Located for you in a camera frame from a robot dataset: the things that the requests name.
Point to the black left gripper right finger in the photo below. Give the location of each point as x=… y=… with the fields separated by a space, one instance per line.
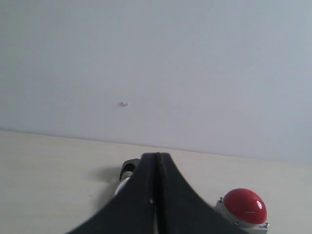
x=179 y=209

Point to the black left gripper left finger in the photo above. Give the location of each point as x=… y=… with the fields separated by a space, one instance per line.
x=132 y=210

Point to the yellow black claw hammer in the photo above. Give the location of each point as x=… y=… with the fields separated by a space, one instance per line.
x=127 y=169

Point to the red dome push button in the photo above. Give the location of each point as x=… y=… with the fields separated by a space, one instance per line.
x=245 y=209

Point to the small white wall plug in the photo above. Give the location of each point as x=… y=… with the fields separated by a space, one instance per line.
x=123 y=104

